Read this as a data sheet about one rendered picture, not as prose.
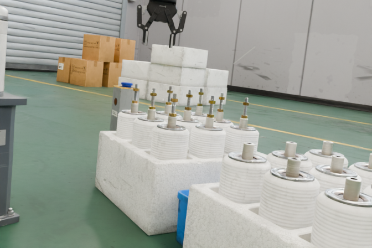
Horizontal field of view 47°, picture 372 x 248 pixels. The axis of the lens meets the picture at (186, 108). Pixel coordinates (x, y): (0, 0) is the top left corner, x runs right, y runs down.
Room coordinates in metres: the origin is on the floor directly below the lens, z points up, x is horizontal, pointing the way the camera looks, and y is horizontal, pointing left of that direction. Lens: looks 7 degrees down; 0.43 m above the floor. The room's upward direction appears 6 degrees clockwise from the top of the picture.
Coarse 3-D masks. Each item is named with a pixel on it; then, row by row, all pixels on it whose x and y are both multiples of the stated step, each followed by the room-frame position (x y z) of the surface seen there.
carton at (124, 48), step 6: (120, 42) 5.22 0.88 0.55; (126, 42) 5.28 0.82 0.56; (132, 42) 5.36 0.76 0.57; (120, 48) 5.22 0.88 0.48; (126, 48) 5.29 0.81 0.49; (132, 48) 5.37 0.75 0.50; (114, 54) 5.28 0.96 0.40; (120, 54) 5.22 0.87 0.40; (126, 54) 5.30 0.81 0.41; (132, 54) 5.37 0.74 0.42; (114, 60) 5.28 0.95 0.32; (120, 60) 5.23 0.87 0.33
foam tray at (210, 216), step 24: (192, 192) 0.82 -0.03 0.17; (216, 192) 0.84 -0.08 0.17; (192, 216) 0.82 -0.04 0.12; (216, 216) 0.75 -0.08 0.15; (240, 216) 0.70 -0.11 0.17; (192, 240) 0.81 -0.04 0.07; (216, 240) 0.74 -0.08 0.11; (240, 240) 0.69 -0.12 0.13; (264, 240) 0.65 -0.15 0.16; (288, 240) 0.61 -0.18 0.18
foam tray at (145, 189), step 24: (120, 144) 1.16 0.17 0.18; (96, 168) 1.30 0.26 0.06; (120, 168) 1.14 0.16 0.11; (144, 168) 1.02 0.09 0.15; (168, 168) 0.99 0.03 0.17; (192, 168) 1.03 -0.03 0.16; (216, 168) 1.07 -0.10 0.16; (120, 192) 1.13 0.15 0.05; (144, 192) 1.01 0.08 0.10; (168, 192) 1.00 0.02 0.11; (144, 216) 1.00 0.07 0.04; (168, 216) 1.00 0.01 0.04
